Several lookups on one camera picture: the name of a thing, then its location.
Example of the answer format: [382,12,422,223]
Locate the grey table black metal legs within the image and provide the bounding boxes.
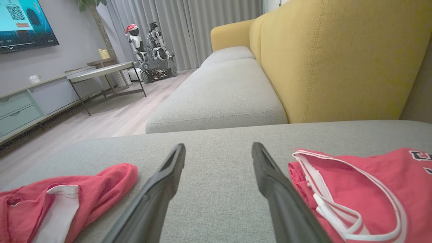
[66,61,147,116]

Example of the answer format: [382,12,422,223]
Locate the white black humanoid robot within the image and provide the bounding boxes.
[147,21,175,61]

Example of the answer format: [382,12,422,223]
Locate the potted tree plant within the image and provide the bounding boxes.
[78,0,117,58]

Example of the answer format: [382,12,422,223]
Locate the grey sofa seat cushion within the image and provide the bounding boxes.
[200,46,256,68]
[145,58,288,134]

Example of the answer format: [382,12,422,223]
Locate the yellow sofa armrest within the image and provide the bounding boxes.
[211,19,255,52]

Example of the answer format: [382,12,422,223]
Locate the yellow sofa backrest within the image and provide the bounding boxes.
[250,0,432,124]

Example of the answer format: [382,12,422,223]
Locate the large grey sofa chaise cushion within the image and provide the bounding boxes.
[0,120,432,243]

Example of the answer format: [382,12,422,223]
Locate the brown wooden side table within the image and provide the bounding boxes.
[87,57,119,89]

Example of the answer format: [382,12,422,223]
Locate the white robot with santa hat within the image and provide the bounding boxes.
[126,24,148,63]

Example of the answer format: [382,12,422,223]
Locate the red shorts with white band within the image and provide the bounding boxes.
[0,163,138,243]

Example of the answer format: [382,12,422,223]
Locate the red basketball jersey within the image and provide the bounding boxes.
[289,147,432,243]

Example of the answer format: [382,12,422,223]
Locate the grey television cabinet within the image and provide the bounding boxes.
[0,66,117,146]

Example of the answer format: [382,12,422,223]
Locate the grey pleated curtain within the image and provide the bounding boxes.
[96,0,264,72]

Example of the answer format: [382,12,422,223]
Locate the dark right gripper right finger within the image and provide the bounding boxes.
[251,142,333,243]

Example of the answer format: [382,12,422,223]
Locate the wall television screen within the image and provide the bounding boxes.
[0,0,60,55]

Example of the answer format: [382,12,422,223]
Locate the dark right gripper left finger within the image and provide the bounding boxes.
[102,143,187,243]

